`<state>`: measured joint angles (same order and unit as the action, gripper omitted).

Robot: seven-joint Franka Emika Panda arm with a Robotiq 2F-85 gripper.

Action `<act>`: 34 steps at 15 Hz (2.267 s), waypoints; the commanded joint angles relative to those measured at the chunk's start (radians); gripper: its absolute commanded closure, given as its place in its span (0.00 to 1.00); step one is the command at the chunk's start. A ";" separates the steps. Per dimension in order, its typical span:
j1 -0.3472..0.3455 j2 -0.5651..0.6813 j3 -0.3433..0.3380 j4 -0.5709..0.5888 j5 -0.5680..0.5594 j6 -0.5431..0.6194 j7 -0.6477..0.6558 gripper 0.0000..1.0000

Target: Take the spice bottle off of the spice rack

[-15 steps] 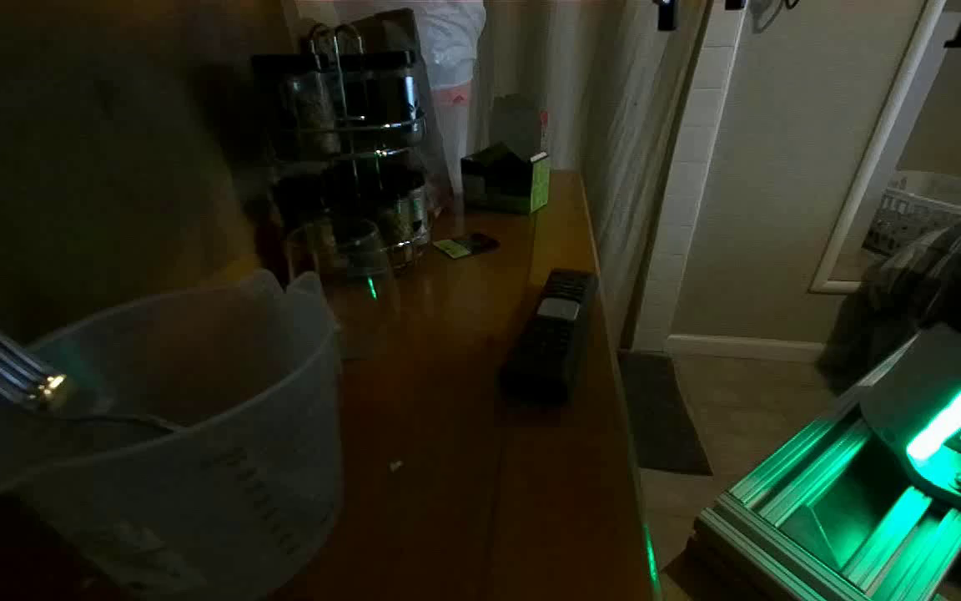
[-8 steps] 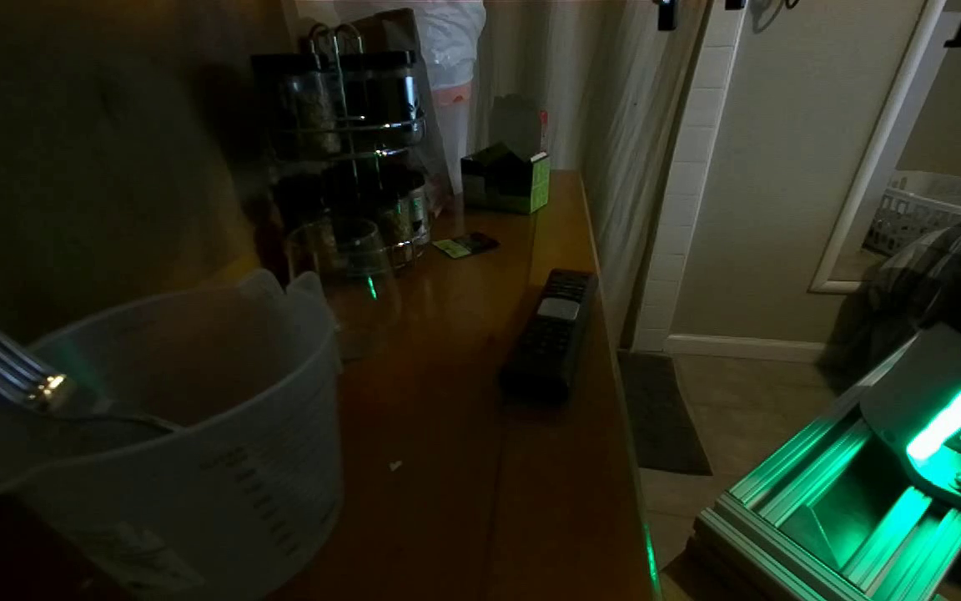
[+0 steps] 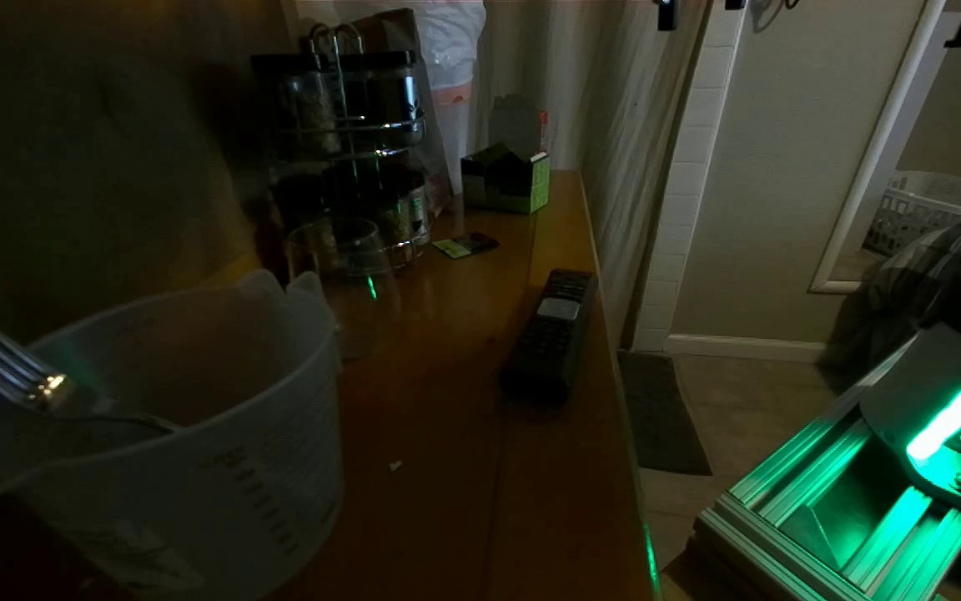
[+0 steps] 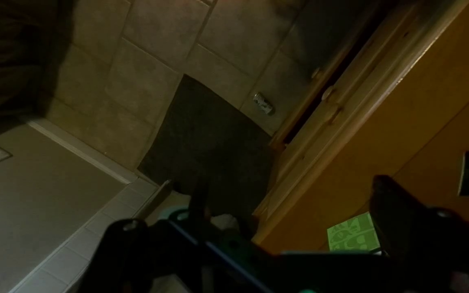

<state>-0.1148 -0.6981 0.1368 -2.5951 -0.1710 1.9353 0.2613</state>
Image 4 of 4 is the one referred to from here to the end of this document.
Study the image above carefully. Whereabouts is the green cardboard box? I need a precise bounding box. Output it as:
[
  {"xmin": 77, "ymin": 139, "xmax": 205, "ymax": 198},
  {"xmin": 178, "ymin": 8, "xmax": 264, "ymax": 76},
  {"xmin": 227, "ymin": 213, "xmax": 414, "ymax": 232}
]
[{"xmin": 326, "ymin": 209, "xmax": 381, "ymax": 253}]

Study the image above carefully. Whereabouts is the white panelled door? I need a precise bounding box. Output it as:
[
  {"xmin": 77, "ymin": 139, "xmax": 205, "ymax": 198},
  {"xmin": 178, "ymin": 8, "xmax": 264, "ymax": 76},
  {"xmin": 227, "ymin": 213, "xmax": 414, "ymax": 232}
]
[{"xmin": 0, "ymin": 117, "xmax": 163, "ymax": 293}]

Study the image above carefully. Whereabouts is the dark grey floor mat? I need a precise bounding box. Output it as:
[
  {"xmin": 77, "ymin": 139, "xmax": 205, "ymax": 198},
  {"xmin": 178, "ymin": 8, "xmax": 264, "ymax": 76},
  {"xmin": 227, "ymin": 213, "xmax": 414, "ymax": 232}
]
[{"xmin": 137, "ymin": 73, "xmax": 277, "ymax": 218}]

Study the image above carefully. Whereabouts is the small silver object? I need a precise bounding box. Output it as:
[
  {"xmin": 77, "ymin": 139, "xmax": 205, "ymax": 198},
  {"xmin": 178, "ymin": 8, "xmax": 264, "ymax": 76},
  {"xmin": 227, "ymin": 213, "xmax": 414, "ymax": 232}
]
[{"xmin": 251, "ymin": 91, "xmax": 275, "ymax": 117}]

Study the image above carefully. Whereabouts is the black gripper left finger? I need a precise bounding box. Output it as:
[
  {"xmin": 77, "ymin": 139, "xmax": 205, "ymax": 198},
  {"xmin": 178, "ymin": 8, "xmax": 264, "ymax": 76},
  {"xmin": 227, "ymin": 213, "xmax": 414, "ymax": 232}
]
[{"xmin": 80, "ymin": 216, "xmax": 161, "ymax": 293}]

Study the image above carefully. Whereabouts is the blue strap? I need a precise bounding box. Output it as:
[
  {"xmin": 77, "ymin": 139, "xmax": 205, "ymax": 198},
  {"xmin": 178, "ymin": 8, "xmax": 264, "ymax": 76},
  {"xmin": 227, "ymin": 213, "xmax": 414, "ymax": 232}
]
[{"xmin": 166, "ymin": 213, "xmax": 274, "ymax": 293}]

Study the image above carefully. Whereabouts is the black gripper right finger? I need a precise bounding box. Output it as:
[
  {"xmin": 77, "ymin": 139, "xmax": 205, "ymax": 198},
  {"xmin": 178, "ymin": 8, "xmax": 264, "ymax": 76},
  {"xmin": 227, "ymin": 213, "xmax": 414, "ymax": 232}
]
[{"xmin": 370, "ymin": 174, "xmax": 469, "ymax": 293}]

